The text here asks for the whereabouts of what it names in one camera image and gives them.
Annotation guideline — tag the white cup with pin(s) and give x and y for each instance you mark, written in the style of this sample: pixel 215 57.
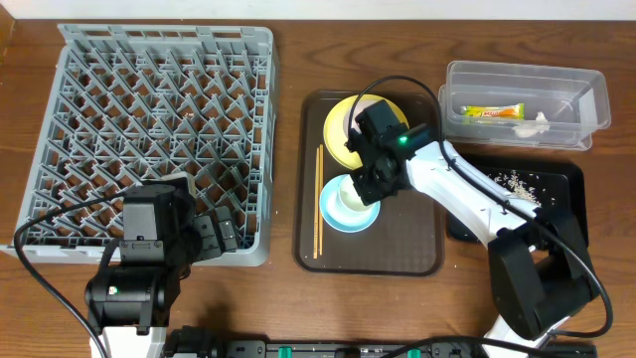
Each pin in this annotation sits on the white cup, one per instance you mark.
pixel 350 198

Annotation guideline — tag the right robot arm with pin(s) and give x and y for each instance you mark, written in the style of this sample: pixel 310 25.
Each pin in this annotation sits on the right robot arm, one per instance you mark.
pixel 540 268

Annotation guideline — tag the grey dishwasher rack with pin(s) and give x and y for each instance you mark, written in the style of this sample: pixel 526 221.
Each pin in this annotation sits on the grey dishwasher rack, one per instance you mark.
pixel 131 103

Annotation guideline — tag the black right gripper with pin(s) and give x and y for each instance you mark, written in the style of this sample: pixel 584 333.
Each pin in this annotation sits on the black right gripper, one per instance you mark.
pixel 368 196

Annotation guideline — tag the black food waste tray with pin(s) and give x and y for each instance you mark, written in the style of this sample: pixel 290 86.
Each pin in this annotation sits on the black food waste tray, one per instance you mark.
pixel 565 180

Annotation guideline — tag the white tissue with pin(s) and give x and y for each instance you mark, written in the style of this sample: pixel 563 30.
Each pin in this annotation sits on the white tissue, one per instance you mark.
pixel 533 127

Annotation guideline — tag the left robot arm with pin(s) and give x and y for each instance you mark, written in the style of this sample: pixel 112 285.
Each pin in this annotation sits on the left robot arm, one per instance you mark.
pixel 139 276

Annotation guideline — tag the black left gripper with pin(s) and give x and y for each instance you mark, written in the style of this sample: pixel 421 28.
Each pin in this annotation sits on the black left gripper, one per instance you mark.
pixel 210 245

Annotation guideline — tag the spilled rice pile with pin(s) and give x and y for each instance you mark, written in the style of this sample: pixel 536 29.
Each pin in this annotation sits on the spilled rice pile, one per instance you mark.
pixel 526 185

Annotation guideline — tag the brown serving tray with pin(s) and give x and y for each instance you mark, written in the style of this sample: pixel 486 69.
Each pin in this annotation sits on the brown serving tray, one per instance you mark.
pixel 407 238

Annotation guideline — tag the light blue bowl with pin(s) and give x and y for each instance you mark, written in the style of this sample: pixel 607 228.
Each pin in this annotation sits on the light blue bowl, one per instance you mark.
pixel 340 218

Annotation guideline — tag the green orange snack wrapper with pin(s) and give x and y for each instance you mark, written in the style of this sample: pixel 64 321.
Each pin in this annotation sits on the green orange snack wrapper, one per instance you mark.
pixel 514 111

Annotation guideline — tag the yellow plate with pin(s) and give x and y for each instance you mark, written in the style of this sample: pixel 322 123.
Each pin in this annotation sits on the yellow plate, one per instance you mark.
pixel 335 132

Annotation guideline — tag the clear plastic waste bin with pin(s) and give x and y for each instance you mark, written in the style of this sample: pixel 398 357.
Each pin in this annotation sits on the clear plastic waste bin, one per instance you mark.
pixel 574 101

